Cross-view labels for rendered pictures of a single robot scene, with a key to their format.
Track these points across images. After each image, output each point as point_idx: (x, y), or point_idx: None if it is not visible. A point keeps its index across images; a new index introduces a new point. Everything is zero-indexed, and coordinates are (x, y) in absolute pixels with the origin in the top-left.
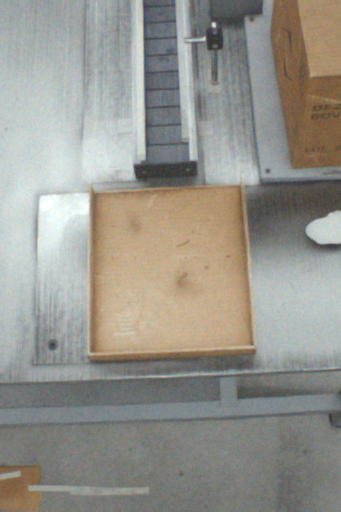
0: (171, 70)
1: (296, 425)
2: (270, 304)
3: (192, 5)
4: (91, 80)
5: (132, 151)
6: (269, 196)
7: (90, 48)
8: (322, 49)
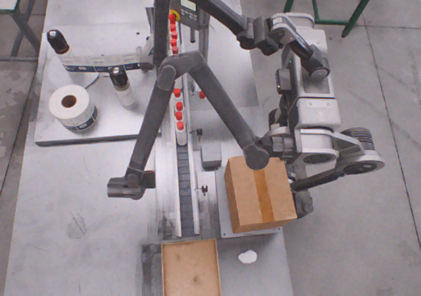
0: (189, 195)
1: None
2: (226, 287)
3: (195, 161)
4: (158, 195)
5: (176, 230)
6: (225, 243)
7: (158, 181)
8: (243, 214)
